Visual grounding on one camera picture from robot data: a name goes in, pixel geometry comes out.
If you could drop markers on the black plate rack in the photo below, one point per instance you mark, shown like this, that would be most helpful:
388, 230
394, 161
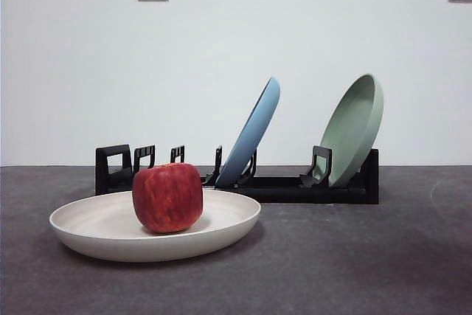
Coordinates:
295, 191

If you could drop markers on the red apple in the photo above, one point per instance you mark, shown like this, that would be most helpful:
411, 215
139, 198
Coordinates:
167, 200

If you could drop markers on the blue plate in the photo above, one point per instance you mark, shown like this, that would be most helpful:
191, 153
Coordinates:
254, 127

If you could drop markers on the pale cream yellow plate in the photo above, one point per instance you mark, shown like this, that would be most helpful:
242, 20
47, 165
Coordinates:
92, 226

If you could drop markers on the green plate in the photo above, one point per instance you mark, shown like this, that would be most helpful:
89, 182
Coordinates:
350, 127

